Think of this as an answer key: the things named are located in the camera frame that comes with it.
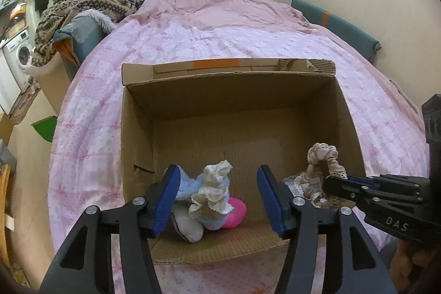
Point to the white kitchen cabinet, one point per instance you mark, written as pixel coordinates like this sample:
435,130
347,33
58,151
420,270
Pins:
8,84

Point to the person's right hand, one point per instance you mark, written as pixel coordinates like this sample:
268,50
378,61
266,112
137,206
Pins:
413,259

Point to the green plastic bin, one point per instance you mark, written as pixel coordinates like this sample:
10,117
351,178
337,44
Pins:
46,128

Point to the brown cardboard box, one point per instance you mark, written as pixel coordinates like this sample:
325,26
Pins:
213,128

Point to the white washing machine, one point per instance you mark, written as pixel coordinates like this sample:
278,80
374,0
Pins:
20,56

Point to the pink bow-print quilt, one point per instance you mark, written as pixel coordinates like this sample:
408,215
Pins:
103,108

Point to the wooden chair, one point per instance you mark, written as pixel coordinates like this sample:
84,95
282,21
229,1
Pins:
4,211

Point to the teal cushion with orange stripe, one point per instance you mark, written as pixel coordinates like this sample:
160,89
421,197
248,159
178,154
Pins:
344,28

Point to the cream ruffled scrunchie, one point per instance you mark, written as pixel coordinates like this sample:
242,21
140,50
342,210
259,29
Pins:
213,190

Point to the teal padded cushion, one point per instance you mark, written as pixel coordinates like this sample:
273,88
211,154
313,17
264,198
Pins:
82,39

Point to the light blue plush toy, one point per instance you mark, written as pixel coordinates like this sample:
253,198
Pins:
187,228

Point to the clear bag with scrunchies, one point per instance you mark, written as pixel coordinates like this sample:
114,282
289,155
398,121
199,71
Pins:
305,189

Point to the grey trash bin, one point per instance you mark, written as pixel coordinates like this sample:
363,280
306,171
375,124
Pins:
7,152

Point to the brown doormat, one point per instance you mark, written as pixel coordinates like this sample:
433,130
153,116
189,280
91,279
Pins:
24,106

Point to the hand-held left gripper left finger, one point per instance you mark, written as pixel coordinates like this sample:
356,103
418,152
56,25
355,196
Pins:
165,201

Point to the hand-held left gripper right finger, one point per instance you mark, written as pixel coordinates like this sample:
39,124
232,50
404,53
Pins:
272,201

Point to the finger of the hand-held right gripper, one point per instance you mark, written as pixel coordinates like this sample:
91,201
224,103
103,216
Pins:
396,182
344,189

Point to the pink rubber toy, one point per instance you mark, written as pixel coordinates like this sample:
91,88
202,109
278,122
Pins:
236,214

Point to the white fuzzy cloth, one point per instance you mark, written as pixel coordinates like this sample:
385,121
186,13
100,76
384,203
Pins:
101,20

